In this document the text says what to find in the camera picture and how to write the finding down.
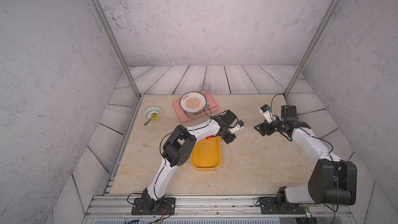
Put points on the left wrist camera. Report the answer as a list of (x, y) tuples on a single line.
[(239, 126)]

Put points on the small patterned bowl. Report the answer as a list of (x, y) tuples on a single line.
[(152, 114)]

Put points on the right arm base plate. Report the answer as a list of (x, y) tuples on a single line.
[(274, 205)]

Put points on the spoon in small bowl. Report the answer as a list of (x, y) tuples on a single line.
[(148, 121)]

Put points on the left aluminium frame post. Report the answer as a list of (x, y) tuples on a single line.
[(114, 44)]

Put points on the pink plastic tray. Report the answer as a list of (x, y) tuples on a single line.
[(211, 107)]

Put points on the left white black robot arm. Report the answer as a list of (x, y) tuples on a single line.
[(179, 146)]

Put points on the right aluminium frame post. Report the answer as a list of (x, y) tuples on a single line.
[(327, 17)]

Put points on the aluminium frame post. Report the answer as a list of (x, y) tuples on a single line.
[(327, 17), (114, 44)]

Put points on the yellow plastic storage box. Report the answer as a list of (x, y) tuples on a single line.
[(206, 155)]

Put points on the white plate orange sunburst pattern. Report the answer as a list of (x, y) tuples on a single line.
[(193, 102)]

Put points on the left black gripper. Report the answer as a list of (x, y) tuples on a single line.
[(231, 138)]

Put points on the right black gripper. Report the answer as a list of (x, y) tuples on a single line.
[(261, 126)]

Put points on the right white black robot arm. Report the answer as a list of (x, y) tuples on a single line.
[(333, 180)]

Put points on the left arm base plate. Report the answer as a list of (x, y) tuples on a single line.
[(164, 206)]

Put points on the clear plastic cup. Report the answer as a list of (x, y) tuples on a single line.
[(205, 89)]

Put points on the aluminium front rail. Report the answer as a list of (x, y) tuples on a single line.
[(212, 209)]

